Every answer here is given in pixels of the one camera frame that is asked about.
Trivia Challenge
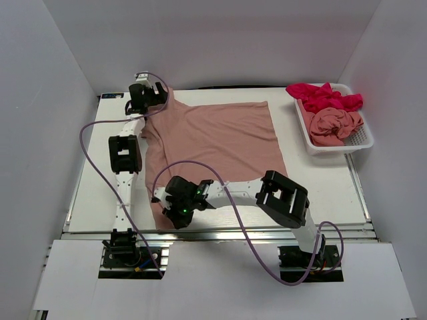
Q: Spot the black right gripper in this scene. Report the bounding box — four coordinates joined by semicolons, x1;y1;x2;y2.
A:
162;197;195;231

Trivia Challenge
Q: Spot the dusty pink t shirt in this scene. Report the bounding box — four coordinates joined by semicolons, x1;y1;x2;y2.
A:
141;86;290;231

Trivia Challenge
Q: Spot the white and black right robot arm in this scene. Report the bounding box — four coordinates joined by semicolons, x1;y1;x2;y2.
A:
151;170;326;266

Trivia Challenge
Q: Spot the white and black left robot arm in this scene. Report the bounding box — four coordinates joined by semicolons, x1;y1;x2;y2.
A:
107;80;168;266

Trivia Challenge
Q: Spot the black xdof label sticker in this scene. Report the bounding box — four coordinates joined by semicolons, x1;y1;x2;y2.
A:
101;93;124;99

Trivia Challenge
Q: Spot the magenta t shirt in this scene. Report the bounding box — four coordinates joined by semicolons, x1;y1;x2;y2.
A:
286;83;363;113

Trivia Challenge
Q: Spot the coral pink t shirt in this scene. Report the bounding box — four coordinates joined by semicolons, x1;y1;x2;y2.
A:
307;107;364;147

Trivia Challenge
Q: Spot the white perforated plastic basket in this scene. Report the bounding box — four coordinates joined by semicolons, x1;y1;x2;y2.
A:
294;83;374;155

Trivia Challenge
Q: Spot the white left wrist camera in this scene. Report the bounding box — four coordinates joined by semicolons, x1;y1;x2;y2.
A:
135;72;152;88

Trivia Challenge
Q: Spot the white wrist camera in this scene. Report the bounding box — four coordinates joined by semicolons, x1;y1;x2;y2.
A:
135;72;152;88
151;187;169;209

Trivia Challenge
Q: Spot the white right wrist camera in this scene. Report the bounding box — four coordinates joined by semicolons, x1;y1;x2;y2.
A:
151;187;169;209

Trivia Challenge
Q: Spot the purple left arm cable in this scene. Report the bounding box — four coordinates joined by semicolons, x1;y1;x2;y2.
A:
79;71;173;279

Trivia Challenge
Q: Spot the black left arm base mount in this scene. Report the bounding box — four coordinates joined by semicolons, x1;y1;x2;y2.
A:
98;247;162;280

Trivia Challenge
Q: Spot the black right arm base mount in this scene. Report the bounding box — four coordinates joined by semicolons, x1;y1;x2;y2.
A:
278;245;344;283

